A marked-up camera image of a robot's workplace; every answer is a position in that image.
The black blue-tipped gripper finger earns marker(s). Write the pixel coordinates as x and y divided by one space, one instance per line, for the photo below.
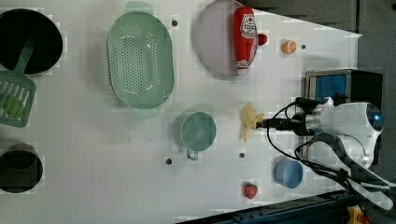
260 124

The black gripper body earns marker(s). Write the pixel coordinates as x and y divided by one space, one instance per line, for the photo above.
296 124

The peeled toy banana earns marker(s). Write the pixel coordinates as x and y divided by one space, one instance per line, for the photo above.
249 119

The green mug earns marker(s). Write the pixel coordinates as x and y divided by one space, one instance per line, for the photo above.
194 131

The blue bowl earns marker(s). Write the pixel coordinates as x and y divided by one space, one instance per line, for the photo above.
289 173

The black toaster oven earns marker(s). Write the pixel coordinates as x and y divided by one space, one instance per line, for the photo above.
339 84

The red toy strawberry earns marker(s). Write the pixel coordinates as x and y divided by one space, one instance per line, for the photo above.
250 190

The orange half toy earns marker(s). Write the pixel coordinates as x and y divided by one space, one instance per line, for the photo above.
289 47

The small red toy fruit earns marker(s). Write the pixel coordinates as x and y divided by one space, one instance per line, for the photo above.
262 39

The red ketchup bottle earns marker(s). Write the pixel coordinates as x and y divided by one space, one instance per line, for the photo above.
244 36

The yellow red emergency button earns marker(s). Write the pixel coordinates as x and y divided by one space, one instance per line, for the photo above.
357 216

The green oval colander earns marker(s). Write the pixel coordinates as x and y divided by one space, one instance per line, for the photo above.
140 60

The black cylinder cup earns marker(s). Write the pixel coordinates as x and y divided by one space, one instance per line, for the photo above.
20 169

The green slotted spatula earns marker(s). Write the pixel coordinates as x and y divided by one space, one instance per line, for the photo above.
17 90

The large black pot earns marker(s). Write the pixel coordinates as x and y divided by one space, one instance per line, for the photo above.
16 26

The blue metal frame rail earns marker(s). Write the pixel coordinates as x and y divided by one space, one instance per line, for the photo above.
326 208

